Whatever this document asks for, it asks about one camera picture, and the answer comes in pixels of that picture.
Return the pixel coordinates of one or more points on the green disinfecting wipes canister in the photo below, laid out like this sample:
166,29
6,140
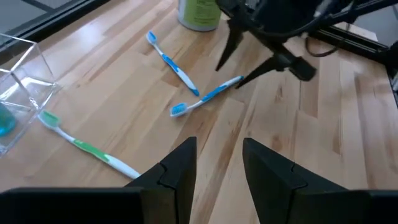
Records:
199,15

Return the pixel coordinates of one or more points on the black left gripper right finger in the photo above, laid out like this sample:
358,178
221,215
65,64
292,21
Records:
311,202

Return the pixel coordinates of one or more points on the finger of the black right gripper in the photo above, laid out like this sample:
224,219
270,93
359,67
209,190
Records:
231,43
264,67

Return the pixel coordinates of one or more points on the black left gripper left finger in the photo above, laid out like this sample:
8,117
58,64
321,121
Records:
124,205

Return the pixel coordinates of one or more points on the green white toothbrush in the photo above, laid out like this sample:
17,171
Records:
90,149

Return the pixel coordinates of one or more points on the blue white toothbrush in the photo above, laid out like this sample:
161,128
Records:
211,93
172,63

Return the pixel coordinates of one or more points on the clear acrylic organizer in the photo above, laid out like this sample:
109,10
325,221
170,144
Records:
28,77

